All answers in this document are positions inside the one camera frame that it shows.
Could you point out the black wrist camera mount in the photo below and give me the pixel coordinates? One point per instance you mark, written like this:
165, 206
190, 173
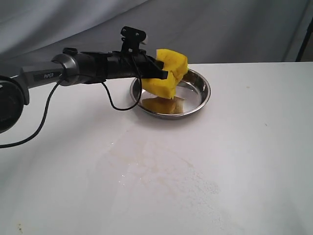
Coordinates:
132, 38

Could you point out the round stainless steel dish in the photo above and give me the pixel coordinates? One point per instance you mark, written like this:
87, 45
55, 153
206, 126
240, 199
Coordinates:
192, 93

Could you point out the grey backdrop cloth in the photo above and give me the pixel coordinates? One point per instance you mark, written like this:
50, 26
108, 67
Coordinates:
206, 31

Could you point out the black stand pole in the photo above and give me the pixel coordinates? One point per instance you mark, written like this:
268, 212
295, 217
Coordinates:
305, 53

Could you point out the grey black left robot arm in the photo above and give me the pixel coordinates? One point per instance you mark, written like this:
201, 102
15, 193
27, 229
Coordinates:
71, 68

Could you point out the yellow sponge block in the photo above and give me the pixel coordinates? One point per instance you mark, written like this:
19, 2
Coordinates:
176, 64

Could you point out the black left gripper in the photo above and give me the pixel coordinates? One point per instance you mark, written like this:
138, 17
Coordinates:
118, 64

